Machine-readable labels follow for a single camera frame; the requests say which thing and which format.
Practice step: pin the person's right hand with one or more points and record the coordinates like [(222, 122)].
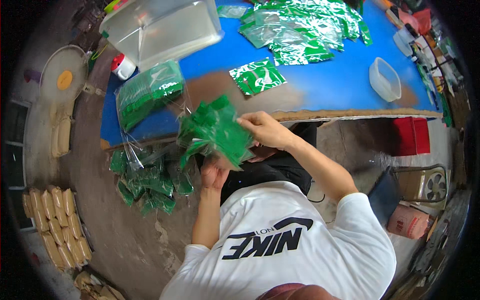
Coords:
[(270, 131)]

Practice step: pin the person's left hand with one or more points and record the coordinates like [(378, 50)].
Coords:
[(213, 176)]

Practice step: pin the bundle of green packets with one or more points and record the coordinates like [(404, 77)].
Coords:
[(215, 131)]

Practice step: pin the person's legs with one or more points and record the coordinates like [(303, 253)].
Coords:
[(277, 170)]

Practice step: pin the single green silver packet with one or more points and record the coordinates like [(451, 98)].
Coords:
[(257, 77)]

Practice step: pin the pile of green packets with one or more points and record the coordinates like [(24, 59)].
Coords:
[(150, 185)]

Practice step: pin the empty clear plastic bag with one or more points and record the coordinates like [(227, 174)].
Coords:
[(140, 153)]

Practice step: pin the clear bag of green packets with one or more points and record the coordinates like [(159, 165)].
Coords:
[(150, 92)]

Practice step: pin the heap of green silver packets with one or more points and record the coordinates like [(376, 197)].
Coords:
[(303, 26)]

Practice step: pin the person's body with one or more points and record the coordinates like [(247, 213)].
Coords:
[(300, 262)]

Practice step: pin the small clear plastic tub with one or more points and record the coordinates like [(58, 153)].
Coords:
[(384, 80)]

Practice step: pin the empty clear packet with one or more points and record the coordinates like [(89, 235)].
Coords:
[(231, 11)]

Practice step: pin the dark metal chair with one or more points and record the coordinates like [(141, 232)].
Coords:
[(384, 197)]

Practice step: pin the red box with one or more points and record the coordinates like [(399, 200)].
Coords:
[(410, 135)]

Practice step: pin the white jug with red cap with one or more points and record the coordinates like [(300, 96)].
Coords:
[(123, 67)]

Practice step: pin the large clear plastic bin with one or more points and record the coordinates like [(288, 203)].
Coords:
[(165, 30)]

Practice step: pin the tan sacks by fan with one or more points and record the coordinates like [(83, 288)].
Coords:
[(62, 133)]

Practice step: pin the heap of cardboard scraps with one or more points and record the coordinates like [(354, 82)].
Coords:
[(95, 287)]

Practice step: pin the stack of tan sacks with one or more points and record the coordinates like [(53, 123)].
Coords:
[(56, 225)]

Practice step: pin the pink sack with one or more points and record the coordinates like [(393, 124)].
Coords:
[(407, 222)]

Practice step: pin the carton with fan picture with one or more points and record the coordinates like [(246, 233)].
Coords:
[(431, 185)]

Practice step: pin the cluttered shelf of goods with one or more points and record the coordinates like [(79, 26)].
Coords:
[(431, 48)]

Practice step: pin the white standing fan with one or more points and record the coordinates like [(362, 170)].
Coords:
[(63, 73)]

